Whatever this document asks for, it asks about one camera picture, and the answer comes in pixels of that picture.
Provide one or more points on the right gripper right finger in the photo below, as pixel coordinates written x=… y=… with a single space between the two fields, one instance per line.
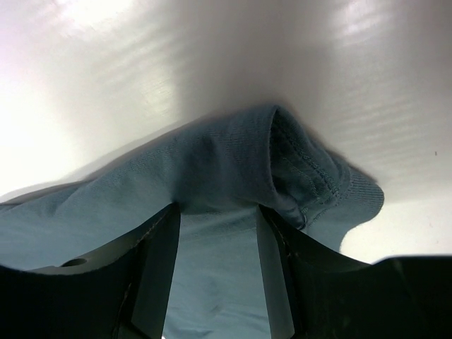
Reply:
x=312 y=291

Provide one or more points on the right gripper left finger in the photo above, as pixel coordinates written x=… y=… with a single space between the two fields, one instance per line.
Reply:
x=119 y=290

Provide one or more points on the teal blue t shirt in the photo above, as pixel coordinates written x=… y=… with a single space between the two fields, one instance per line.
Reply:
x=219 y=171

